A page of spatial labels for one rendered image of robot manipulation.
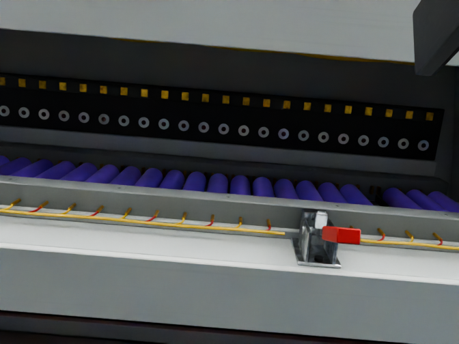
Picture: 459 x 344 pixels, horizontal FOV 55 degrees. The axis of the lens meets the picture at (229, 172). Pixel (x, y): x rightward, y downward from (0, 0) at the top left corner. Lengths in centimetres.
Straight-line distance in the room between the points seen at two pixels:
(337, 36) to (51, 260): 24
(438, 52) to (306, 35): 15
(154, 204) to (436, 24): 22
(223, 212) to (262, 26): 13
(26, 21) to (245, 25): 15
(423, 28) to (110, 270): 22
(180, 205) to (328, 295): 12
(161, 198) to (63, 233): 7
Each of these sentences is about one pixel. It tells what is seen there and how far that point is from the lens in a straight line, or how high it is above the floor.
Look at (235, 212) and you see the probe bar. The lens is 33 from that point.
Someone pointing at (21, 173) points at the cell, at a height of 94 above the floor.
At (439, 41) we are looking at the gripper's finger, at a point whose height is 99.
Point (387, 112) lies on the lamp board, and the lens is 47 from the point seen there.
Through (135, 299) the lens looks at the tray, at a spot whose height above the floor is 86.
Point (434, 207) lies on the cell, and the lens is 40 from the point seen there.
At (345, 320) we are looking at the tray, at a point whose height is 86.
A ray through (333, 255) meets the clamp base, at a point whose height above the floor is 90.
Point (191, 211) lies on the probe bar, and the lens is 33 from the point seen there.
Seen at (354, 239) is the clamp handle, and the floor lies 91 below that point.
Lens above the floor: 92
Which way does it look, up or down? 5 degrees up
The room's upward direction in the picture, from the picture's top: 5 degrees clockwise
